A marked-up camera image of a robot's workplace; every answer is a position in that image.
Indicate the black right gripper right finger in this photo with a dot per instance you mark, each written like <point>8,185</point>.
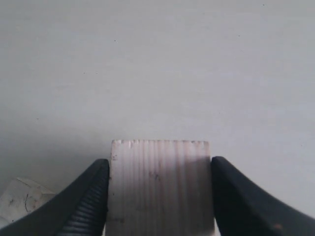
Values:
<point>242,208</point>

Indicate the small wooden cube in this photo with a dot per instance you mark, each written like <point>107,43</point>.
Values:
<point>21,197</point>

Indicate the medium wooden cube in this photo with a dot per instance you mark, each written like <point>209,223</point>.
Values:
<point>160,188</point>

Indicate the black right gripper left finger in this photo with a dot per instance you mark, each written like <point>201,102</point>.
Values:
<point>79,210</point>

